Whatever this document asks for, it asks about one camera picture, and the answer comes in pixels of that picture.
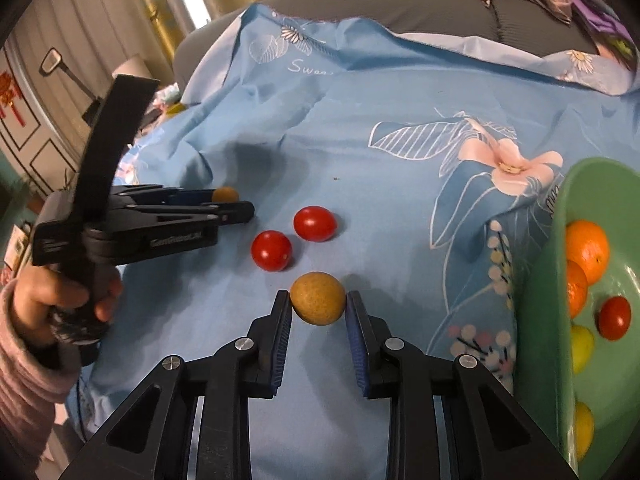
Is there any red knot wall decoration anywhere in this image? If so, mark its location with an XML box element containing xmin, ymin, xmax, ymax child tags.
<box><xmin>0</xmin><ymin>71</ymin><xmax>26</xmax><ymax>126</ymax></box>

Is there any blue floral cloth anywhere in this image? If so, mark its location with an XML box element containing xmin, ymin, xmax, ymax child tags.
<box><xmin>75</xmin><ymin>2</ymin><xmax>640</xmax><ymax>480</ymax></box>

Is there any heap of grey clothes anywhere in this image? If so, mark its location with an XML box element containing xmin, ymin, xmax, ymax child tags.
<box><xmin>127</xmin><ymin>85</ymin><xmax>188</xmax><ymax>126</ymax></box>

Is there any green plastic bowl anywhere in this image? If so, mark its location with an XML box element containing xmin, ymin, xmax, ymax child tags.
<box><xmin>514</xmin><ymin>157</ymin><xmax>640</xmax><ymax>480</ymax></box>

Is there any white board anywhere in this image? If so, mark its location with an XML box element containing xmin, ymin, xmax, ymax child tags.
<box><xmin>112</xmin><ymin>55</ymin><xmax>147</xmax><ymax>82</ymax></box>

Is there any green plum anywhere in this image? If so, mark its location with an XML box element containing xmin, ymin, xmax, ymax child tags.
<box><xmin>574</xmin><ymin>401</ymin><xmax>596</xmax><ymax>461</ymax></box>
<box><xmin>571</xmin><ymin>324</ymin><xmax>596</xmax><ymax>375</ymax></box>

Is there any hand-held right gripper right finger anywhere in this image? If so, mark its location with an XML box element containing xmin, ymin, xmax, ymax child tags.
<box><xmin>346</xmin><ymin>290</ymin><xmax>581</xmax><ymax>480</ymax></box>

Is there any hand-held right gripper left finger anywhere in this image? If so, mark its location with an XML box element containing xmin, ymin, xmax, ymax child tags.
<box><xmin>59</xmin><ymin>289</ymin><xmax>296</xmax><ymax>480</ymax></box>

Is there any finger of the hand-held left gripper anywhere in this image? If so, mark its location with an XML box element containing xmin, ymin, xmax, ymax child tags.
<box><xmin>117</xmin><ymin>201</ymin><xmax>256</xmax><ymax>227</ymax></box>
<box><xmin>111</xmin><ymin>185</ymin><xmax>221</xmax><ymax>207</ymax></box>

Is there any grey sofa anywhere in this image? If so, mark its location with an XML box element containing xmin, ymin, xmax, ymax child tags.
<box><xmin>172</xmin><ymin>0</ymin><xmax>608</xmax><ymax>78</ymax></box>

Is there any black stand device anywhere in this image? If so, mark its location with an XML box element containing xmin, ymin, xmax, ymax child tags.
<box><xmin>39</xmin><ymin>47</ymin><xmax>97</xmax><ymax>112</ymax></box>

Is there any red cherry tomato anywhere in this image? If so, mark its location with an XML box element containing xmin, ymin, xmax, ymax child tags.
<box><xmin>293</xmin><ymin>205</ymin><xmax>337</xmax><ymax>242</ymax></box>
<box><xmin>251</xmin><ymin>230</ymin><xmax>293</xmax><ymax>272</ymax></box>
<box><xmin>598</xmin><ymin>296</ymin><xmax>632</xmax><ymax>341</ymax></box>

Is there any large orange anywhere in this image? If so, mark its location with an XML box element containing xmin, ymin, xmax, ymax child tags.
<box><xmin>566</xmin><ymin>220</ymin><xmax>611</xmax><ymax>287</ymax></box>

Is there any person's left forearm pink sleeve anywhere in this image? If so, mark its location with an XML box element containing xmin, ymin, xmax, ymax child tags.
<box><xmin>0</xmin><ymin>280</ymin><xmax>83</xmax><ymax>480</ymax></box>

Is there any person's left hand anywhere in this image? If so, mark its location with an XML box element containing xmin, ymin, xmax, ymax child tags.
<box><xmin>10</xmin><ymin>260</ymin><xmax>124</xmax><ymax>324</ymax></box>

